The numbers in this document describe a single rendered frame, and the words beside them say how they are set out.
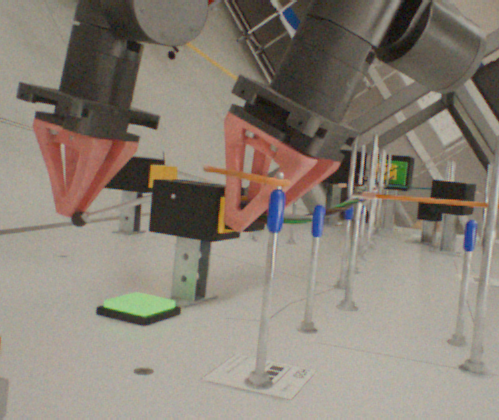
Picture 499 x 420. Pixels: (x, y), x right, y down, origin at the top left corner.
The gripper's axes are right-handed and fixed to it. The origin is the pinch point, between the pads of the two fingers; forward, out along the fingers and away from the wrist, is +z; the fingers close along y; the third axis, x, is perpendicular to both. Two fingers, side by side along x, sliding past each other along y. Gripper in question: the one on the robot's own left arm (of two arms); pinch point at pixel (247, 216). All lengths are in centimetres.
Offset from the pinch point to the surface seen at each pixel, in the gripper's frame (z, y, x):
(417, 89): -19, 92, 14
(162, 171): 7.4, 24.6, 22.2
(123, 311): 7.7, -7.6, 1.7
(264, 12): -63, 772, 415
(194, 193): 0.1, -2.1, 3.6
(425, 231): 3, 63, -5
